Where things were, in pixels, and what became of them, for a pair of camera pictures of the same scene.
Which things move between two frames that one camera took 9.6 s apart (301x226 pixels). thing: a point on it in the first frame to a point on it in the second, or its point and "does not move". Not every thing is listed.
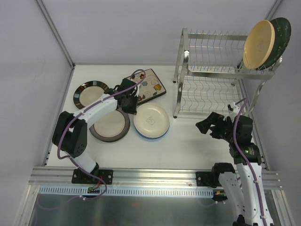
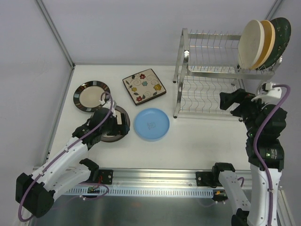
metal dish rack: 211,67 does not move
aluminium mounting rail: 41,175 does not move
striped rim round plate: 86,91 does not move
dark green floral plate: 282,33 does not move
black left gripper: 127,85 to 120,124
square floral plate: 150,88 does not move
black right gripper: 214,125 to 237,104
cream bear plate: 152,120 to 250,44
